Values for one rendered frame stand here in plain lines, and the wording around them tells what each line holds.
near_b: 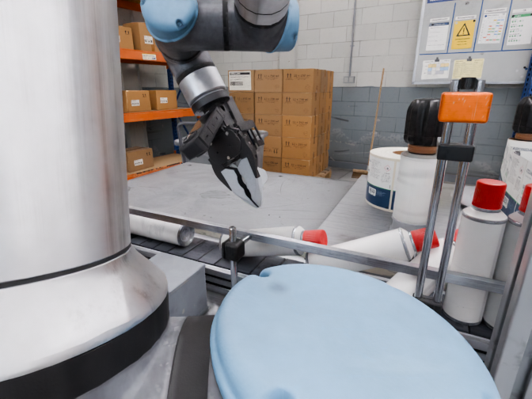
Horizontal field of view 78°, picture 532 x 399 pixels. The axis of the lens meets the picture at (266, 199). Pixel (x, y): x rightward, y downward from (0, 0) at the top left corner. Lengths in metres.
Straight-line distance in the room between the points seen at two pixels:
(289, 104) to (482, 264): 3.50
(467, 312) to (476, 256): 0.09
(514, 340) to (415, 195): 0.42
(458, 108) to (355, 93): 4.77
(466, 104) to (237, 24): 0.31
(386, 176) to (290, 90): 3.04
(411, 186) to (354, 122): 4.43
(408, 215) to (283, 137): 3.26
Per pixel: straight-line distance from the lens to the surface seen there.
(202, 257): 0.67
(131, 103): 4.46
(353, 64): 5.18
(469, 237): 0.51
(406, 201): 0.77
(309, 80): 3.82
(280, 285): 0.16
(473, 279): 0.52
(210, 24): 0.53
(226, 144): 0.58
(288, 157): 3.97
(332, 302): 0.16
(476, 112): 0.40
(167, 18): 0.51
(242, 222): 0.96
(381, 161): 0.93
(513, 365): 0.43
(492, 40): 4.81
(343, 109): 5.20
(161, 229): 0.73
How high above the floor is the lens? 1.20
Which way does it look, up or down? 19 degrees down
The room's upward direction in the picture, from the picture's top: straight up
